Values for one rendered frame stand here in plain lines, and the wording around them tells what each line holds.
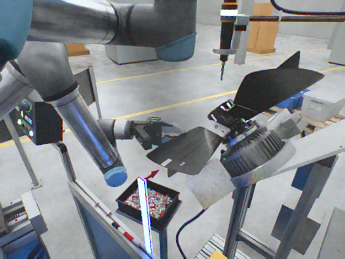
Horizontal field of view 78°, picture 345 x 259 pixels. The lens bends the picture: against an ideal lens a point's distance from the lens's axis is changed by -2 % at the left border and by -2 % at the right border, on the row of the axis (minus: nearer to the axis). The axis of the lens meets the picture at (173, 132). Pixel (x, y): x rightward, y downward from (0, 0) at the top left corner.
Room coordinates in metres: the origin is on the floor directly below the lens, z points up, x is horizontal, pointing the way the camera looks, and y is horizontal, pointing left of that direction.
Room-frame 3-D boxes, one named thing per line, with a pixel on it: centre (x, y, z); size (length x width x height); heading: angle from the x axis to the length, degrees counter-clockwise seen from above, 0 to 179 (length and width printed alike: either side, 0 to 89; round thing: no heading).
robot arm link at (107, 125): (0.69, 0.26, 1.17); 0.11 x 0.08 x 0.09; 85
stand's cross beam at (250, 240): (0.63, -0.40, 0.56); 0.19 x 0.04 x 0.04; 48
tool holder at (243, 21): (0.67, -0.16, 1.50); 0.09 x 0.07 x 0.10; 83
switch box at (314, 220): (0.62, -0.55, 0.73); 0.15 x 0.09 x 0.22; 48
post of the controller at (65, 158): (0.76, 0.48, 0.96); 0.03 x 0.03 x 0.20; 48
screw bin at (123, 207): (0.64, 0.11, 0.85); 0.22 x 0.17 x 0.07; 62
